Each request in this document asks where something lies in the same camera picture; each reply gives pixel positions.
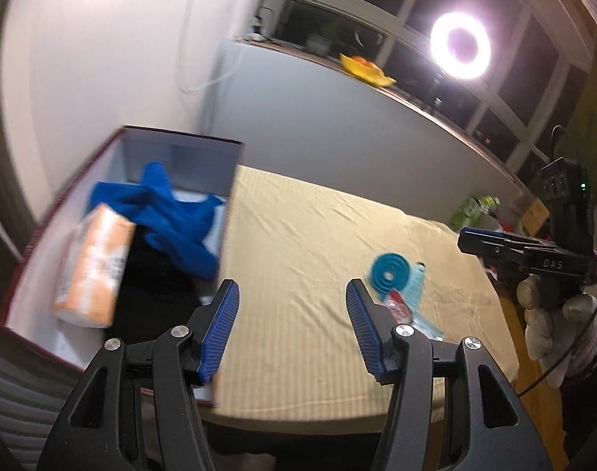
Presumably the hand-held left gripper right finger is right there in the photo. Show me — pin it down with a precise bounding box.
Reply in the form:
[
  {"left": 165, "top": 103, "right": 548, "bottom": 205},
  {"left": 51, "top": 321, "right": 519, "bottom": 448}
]
[{"left": 345, "top": 279, "right": 547, "bottom": 471}]

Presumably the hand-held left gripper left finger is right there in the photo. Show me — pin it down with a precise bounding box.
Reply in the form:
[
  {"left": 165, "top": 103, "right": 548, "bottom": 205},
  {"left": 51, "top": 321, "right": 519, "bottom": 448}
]
[{"left": 40, "top": 279, "right": 240, "bottom": 471}]

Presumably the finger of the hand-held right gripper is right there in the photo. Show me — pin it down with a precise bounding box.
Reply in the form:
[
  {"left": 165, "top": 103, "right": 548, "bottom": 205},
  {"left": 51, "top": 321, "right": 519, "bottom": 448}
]
[{"left": 457, "top": 227, "right": 545, "bottom": 270}]

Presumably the black fuzzy glove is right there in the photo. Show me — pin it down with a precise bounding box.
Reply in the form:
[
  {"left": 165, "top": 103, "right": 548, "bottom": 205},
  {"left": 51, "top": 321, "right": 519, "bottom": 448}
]
[{"left": 113, "top": 228, "right": 202, "bottom": 349}]

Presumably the blue fuzzy glove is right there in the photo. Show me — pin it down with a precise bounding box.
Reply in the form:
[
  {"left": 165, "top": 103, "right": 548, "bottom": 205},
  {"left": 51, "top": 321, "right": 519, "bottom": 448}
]
[{"left": 90, "top": 162, "right": 227, "bottom": 281}]

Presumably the orange tissue pack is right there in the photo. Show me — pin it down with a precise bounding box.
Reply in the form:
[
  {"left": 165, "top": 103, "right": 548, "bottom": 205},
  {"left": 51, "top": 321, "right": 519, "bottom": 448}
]
[{"left": 50, "top": 204, "right": 137, "bottom": 329}]

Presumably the red cardboard box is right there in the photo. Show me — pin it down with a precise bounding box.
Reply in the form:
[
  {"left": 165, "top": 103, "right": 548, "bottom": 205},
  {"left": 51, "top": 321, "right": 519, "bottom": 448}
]
[{"left": 0, "top": 126, "right": 244, "bottom": 408}]

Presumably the person's right forearm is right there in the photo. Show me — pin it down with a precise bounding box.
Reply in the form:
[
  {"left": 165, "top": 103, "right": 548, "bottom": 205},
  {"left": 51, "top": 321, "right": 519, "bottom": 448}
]
[{"left": 559, "top": 324, "right": 597, "bottom": 457}]

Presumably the person's right hand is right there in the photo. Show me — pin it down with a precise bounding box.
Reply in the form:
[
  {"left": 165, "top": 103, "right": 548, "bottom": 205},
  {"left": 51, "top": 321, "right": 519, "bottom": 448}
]
[{"left": 516, "top": 275, "right": 597, "bottom": 374}]

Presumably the brown cardboard box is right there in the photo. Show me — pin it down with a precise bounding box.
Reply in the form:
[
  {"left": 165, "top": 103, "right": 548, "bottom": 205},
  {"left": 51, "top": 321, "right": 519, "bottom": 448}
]
[{"left": 518, "top": 199, "right": 551, "bottom": 237}]

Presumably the pink snack packet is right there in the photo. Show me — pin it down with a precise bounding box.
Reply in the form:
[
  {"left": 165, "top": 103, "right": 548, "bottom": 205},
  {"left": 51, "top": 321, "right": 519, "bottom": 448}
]
[{"left": 384, "top": 290, "right": 418, "bottom": 325}]

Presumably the green patterned bag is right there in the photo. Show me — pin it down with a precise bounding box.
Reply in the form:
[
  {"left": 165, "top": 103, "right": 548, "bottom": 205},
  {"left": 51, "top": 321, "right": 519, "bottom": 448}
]
[{"left": 448, "top": 195, "right": 502, "bottom": 232}]

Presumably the clear blue plastic package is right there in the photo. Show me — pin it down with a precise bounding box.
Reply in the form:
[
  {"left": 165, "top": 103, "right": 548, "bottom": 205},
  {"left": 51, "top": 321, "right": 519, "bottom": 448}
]
[{"left": 410, "top": 311, "right": 447, "bottom": 343}]

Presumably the teal collapsible funnel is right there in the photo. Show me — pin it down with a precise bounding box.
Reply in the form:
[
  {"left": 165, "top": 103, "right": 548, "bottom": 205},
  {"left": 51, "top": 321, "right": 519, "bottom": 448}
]
[{"left": 370, "top": 251, "right": 419, "bottom": 300}]

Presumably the light blue small packet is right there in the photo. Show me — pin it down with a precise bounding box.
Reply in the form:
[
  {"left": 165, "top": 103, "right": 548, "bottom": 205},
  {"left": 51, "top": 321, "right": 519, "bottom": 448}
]
[{"left": 399, "top": 261, "right": 427, "bottom": 308}]

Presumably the yellow fruit bowl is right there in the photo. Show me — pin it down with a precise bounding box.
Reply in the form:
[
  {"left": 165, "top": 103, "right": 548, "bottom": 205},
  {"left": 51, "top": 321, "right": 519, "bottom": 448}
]
[{"left": 339, "top": 53, "right": 397, "bottom": 88}]

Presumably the window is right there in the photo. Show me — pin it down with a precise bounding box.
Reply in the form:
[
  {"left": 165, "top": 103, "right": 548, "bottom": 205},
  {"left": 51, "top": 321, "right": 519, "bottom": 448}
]
[{"left": 249, "top": 0, "right": 595, "bottom": 183}]

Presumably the potted plant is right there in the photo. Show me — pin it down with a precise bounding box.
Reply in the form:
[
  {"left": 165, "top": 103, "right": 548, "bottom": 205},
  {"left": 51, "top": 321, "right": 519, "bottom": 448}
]
[{"left": 305, "top": 21, "right": 344, "bottom": 56}]

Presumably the white power strip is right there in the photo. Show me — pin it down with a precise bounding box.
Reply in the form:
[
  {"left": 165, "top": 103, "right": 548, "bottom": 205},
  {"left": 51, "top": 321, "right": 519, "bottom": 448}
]
[{"left": 246, "top": 6, "right": 276, "bottom": 43}]

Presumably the ring light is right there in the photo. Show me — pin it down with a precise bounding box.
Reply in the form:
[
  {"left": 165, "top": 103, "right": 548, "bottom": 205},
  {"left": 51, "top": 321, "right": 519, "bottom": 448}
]
[{"left": 429, "top": 11, "right": 492, "bottom": 80}]

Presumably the white cable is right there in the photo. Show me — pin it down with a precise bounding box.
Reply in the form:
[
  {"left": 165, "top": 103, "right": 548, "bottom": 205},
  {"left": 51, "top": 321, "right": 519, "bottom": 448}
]
[{"left": 177, "top": 0, "right": 261, "bottom": 95}]

